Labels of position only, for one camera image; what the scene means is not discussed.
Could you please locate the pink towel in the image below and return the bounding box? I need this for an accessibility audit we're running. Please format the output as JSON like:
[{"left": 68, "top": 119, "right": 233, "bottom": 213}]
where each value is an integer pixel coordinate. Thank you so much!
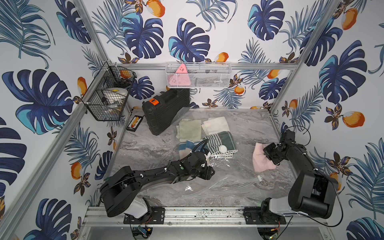
[{"left": 252, "top": 143, "right": 277, "bottom": 173}]

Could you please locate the cream and teal towel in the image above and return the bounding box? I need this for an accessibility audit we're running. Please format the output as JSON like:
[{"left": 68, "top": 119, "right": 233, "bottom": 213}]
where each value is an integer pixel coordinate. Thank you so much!
[{"left": 179, "top": 140, "right": 203, "bottom": 160}]

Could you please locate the green striped towel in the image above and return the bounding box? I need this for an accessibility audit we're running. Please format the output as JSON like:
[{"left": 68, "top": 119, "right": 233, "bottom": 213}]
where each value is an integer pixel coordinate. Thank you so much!
[{"left": 203, "top": 132, "right": 238, "bottom": 159}]

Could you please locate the clear plastic vacuum bag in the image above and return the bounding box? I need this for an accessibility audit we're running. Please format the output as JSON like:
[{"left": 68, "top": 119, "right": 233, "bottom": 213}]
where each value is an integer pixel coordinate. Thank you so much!
[{"left": 161, "top": 110, "right": 294, "bottom": 207}]

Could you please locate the white towel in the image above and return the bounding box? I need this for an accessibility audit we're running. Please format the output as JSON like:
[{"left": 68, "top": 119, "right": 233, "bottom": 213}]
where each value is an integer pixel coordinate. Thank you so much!
[{"left": 202, "top": 117, "right": 230, "bottom": 135}]

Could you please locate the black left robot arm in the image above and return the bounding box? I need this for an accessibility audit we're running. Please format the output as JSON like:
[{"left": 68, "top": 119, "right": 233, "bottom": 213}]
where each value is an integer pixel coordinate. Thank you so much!
[{"left": 100, "top": 139, "right": 215, "bottom": 219}]

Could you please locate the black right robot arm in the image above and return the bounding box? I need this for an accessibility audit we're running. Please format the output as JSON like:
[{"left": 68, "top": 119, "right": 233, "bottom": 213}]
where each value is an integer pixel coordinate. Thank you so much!
[{"left": 259, "top": 127, "right": 341, "bottom": 224}]

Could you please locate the white round bag valve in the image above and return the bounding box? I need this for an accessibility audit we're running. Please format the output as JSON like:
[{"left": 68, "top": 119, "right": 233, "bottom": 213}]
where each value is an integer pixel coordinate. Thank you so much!
[{"left": 219, "top": 145, "right": 228, "bottom": 154}]

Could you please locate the black plastic tool case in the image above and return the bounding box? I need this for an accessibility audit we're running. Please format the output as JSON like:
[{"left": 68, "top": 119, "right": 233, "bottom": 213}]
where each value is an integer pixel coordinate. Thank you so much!
[{"left": 142, "top": 89, "right": 190, "bottom": 136}]

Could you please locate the small black orange box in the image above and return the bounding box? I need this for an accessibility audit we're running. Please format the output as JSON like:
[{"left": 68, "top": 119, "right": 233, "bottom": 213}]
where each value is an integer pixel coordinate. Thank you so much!
[{"left": 126, "top": 115, "right": 144, "bottom": 132}]

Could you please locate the pink triangle object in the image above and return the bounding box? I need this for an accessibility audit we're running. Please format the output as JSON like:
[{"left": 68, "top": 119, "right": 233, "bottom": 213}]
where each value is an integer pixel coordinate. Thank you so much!
[{"left": 167, "top": 64, "right": 191, "bottom": 88}]

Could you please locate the clear wall-mounted tray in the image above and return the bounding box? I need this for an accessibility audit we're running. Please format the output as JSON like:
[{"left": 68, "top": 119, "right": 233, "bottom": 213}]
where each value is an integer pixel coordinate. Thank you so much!
[{"left": 165, "top": 63, "right": 232, "bottom": 89}]

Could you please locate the aluminium front rail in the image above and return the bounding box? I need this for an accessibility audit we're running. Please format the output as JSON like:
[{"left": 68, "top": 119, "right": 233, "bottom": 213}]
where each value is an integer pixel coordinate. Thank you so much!
[{"left": 83, "top": 207, "right": 320, "bottom": 228}]

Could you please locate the black wire basket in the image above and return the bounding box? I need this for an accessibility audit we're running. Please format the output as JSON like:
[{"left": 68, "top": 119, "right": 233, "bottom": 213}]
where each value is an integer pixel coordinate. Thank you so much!
[{"left": 81, "top": 62, "right": 137, "bottom": 122}]

